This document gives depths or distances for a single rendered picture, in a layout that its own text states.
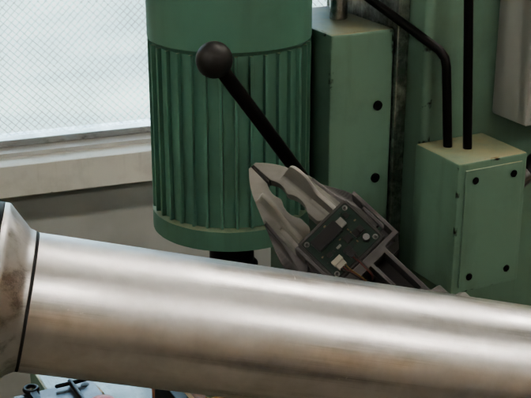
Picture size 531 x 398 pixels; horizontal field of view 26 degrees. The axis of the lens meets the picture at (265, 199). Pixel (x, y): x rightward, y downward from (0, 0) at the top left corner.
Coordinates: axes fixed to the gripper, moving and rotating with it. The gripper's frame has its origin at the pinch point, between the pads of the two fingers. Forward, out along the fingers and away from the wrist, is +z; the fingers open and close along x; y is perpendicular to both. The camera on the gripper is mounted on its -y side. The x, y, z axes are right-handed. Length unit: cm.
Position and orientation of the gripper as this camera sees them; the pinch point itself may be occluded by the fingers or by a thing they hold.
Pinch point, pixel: (262, 178)
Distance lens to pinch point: 105.4
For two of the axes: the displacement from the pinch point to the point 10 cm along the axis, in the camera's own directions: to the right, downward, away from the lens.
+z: -6.9, -6.6, 2.9
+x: -7.2, 6.9, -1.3
